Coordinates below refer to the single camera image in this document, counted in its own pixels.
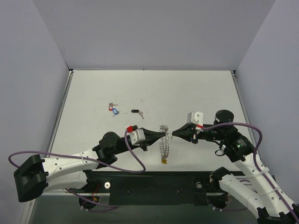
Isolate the silver key black tag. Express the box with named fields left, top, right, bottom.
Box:
left=131, top=109, right=144, bottom=119

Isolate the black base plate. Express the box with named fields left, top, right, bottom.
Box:
left=67, top=171, right=225, bottom=207

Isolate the red tag key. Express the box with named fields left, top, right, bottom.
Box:
left=108, top=102, right=118, bottom=111

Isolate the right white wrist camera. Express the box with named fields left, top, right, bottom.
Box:
left=187, top=112, right=204, bottom=132

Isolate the aluminium frame rail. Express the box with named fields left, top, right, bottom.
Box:
left=42, top=179, right=257, bottom=196

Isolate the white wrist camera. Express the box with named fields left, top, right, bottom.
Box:
left=126, top=126, right=145, bottom=145
left=187, top=112, right=204, bottom=132

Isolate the blue tag key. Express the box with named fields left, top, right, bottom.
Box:
left=112, top=108, right=120, bottom=117

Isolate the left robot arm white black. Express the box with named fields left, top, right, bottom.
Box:
left=14, top=126, right=166, bottom=203

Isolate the round metal keyring disc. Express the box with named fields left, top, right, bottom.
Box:
left=159, top=125, right=170, bottom=160

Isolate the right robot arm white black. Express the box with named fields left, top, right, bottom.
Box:
left=172, top=110, right=299, bottom=224

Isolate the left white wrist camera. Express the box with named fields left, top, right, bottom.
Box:
left=126, top=126, right=145, bottom=145

